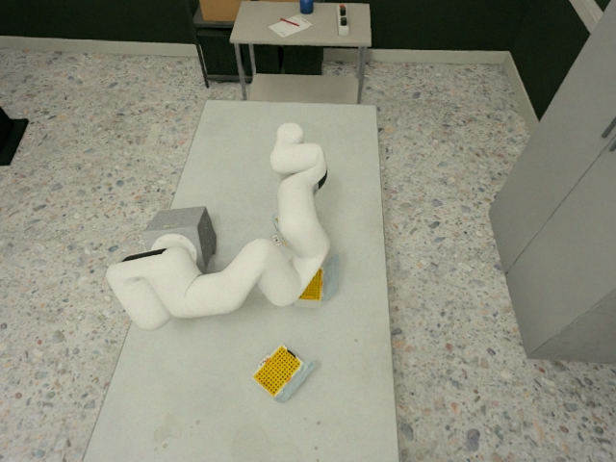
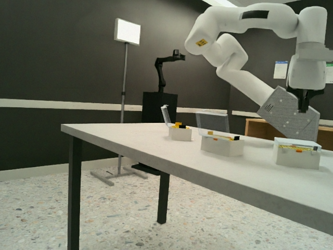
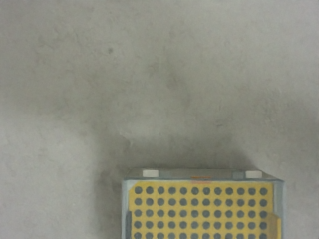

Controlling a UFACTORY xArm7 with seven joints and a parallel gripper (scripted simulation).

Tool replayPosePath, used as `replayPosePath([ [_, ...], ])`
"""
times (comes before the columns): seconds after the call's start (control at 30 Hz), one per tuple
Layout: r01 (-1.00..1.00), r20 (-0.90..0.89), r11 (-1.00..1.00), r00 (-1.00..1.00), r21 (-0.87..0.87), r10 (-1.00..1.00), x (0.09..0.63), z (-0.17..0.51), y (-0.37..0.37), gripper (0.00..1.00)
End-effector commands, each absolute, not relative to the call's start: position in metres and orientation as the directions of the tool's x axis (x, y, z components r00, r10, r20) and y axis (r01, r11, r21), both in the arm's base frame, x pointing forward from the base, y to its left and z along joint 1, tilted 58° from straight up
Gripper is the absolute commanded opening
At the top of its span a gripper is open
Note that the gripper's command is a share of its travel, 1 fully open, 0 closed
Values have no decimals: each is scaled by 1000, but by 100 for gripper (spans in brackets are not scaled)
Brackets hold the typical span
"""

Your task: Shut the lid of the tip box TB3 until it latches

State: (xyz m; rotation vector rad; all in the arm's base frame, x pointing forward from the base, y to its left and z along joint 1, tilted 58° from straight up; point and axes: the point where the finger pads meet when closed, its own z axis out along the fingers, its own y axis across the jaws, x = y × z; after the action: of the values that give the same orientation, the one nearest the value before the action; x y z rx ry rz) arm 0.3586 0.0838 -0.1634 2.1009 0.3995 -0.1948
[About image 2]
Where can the yellow perforated tip rack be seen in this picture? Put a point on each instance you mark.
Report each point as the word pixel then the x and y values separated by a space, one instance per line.
pixel 179 125

